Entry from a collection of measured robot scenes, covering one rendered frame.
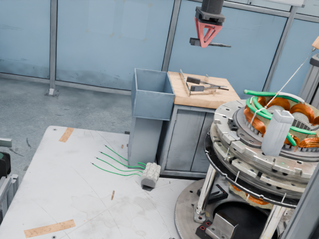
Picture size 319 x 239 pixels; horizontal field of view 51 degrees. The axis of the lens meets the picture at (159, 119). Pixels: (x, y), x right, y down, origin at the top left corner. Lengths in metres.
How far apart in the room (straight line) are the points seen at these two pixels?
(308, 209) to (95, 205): 0.72
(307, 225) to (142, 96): 0.68
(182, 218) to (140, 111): 0.31
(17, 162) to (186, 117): 1.61
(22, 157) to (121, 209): 1.57
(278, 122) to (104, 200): 0.52
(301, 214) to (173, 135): 0.72
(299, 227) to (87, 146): 0.93
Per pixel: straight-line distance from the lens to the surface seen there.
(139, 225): 0.90
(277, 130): 0.67
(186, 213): 0.93
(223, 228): 0.86
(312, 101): 1.25
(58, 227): 0.88
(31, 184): 1.00
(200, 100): 0.93
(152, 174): 1.01
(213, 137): 0.77
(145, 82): 1.07
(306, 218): 0.29
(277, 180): 0.70
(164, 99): 0.92
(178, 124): 0.96
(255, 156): 0.68
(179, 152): 1.02
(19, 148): 2.52
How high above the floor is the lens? 1.43
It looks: 28 degrees down
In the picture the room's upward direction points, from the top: 11 degrees clockwise
